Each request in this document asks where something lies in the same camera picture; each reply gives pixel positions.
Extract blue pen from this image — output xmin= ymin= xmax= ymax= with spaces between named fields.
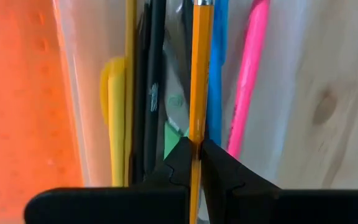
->
xmin=206 ymin=0 xmax=231 ymax=147

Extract yellow highlighter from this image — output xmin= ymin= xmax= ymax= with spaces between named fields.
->
xmin=100 ymin=57 xmax=127 ymax=187

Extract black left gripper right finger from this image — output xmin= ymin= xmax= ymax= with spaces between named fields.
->
xmin=200 ymin=139 xmax=358 ymax=224

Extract yellow pencil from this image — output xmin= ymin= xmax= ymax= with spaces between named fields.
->
xmin=123 ymin=0 xmax=138 ymax=187

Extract green handled scissors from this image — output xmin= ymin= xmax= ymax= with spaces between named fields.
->
xmin=162 ymin=27 xmax=193 ymax=160

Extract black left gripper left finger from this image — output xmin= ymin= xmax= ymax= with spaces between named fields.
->
xmin=24 ymin=136 xmax=194 ymax=224

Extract pink highlighter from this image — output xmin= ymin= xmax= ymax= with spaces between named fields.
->
xmin=226 ymin=0 xmax=272 ymax=160

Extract clear box with orange lid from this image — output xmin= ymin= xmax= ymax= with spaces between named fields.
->
xmin=0 ymin=0 xmax=310 ymax=224

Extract black pen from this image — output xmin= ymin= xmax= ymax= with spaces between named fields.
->
xmin=144 ymin=0 xmax=168 ymax=175
xmin=130 ymin=2 xmax=151 ymax=185
xmin=181 ymin=0 xmax=195 ymax=94

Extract orange pencil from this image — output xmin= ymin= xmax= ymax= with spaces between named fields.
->
xmin=188 ymin=0 xmax=216 ymax=224

